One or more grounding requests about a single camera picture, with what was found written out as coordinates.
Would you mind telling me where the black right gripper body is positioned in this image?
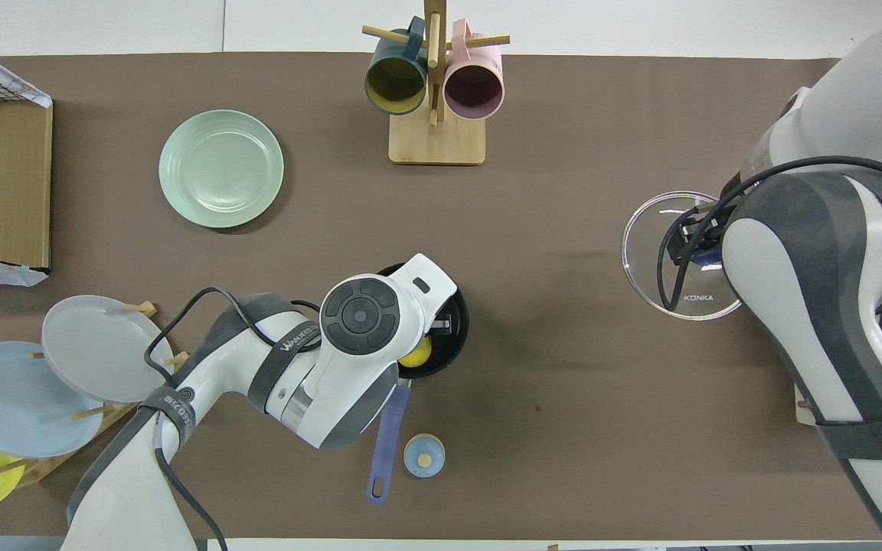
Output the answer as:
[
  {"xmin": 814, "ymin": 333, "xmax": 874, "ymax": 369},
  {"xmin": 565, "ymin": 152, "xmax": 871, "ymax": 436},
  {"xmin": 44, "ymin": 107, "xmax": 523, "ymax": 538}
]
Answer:
[{"xmin": 674, "ymin": 197, "xmax": 734, "ymax": 255}]

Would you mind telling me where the yellow potato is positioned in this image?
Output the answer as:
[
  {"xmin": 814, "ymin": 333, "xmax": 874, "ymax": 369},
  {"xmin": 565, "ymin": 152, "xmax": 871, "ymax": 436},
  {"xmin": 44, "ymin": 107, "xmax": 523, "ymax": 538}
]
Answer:
[{"xmin": 398, "ymin": 335, "xmax": 433, "ymax": 370}]

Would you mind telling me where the glass lid purple knob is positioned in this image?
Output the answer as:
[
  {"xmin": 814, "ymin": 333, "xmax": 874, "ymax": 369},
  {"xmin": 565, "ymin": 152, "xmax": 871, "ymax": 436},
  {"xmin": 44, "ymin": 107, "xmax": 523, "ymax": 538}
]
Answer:
[{"xmin": 622, "ymin": 191, "xmax": 745, "ymax": 321}]

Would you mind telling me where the light green plate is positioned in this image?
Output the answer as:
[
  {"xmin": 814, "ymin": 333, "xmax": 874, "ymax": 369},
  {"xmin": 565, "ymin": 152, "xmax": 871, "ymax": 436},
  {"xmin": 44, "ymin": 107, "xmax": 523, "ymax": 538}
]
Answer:
[{"xmin": 158, "ymin": 109, "xmax": 285, "ymax": 229}]

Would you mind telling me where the grey plate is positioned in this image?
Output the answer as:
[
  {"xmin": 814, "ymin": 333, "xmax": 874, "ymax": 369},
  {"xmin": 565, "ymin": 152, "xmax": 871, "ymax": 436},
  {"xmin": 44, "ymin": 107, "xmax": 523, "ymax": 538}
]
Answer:
[{"xmin": 41, "ymin": 295, "xmax": 176, "ymax": 404}]

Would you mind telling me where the wooden plate rack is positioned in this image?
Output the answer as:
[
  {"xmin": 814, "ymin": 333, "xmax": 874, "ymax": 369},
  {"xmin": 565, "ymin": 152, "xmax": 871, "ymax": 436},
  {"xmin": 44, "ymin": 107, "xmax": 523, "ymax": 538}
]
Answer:
[{"xmin": 0, "ymin": 301, "xmax": 194, "ymax": 489}]

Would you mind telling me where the light blue plate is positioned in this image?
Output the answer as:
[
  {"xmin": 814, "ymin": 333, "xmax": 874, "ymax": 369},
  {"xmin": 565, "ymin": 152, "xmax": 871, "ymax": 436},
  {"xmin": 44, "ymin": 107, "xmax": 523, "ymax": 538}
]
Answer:
[{"xmin": 0, "ymin": 341, "xmax": 105, "ymax": 459}]

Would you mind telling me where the brown paper table mat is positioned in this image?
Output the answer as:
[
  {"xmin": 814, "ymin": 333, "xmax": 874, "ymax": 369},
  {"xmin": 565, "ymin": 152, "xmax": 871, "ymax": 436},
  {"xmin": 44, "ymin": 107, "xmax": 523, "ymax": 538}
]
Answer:
[{"xmin": 0, "ymin": 52, "xmax": 882, "ymax": 540}]

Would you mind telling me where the wooden mug tree stand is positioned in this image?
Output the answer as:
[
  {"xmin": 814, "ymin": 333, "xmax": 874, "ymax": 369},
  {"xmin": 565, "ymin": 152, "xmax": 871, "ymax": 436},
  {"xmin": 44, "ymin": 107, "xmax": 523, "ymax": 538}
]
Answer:
[{"xmin": 362, "ymin": 0, "xmax": 511, "ymax": 166}]

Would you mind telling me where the beige toaster oven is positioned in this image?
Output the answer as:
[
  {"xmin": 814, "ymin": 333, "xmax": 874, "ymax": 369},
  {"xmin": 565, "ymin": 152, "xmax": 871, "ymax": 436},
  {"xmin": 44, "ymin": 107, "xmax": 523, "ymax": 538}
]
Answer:
[{"xmin": 794, "ymin": 381, "xmax": 821, "ymax": 426}]

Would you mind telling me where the pink mug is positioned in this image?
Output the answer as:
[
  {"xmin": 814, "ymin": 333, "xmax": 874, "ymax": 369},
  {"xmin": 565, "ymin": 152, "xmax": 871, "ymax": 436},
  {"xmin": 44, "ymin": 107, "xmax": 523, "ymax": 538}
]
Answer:
[{"xmin": 443, "ymin": 19, "xmax": 505, "ymax": 121}]

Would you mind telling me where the dark blue mug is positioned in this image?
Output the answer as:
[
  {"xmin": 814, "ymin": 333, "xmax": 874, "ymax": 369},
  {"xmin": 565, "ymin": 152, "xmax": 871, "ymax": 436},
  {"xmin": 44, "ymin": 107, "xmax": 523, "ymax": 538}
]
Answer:
[{"xmin": 364, "ymin": 17, "xmax": 429, "ymax": 116}]

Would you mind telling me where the black pot purple handle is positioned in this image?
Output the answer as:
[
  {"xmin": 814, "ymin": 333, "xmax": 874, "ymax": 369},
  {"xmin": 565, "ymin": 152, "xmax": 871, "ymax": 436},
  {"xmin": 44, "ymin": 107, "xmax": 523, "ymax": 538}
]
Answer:
[{"xmin": 367, "ymin": 262, "xmax": 470, "ymax": 505}]

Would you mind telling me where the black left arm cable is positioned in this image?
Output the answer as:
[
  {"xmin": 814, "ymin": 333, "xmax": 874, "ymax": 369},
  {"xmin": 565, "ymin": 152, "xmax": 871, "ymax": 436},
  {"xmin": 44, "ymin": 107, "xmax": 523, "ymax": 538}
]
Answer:
[{"xmin": 144, "ymin": 287, "xmax": 323, "ymax": 551}]

